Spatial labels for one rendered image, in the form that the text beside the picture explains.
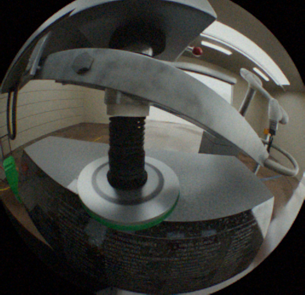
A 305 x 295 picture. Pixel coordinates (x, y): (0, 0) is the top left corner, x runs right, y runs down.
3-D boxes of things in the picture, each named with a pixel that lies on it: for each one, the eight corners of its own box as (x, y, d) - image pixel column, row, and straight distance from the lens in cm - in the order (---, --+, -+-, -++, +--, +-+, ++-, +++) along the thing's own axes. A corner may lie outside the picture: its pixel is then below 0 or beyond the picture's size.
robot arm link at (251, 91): (227, 121, 151) (238, 125, 163) (230, 129, 139) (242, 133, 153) (247, 70, 139) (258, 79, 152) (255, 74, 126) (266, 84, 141)
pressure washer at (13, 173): (17, 193, 221) (-3, 138, 198) (28, 185, 212) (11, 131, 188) (19, 207, 193) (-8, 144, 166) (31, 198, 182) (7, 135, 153)
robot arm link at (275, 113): (274, 120, 80) (282, 124, 91) (274, 96, 83) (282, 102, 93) (265, 118, 87) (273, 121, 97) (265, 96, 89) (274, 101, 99)
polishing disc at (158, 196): (147, 250, 15) (148, 249, 14) (64, 179, 26) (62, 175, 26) (187, 172, 28) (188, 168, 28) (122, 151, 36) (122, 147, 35)
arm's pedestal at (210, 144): (186, 177, 177) (198, 128, 148) (212, 178, 196) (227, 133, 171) (190, 199, 141) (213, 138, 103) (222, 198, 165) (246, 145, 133)
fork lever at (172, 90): (17, 80, 29) (26, 57, 29) (63, 83, 39) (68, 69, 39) (269, 172, 42) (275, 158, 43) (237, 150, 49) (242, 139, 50)
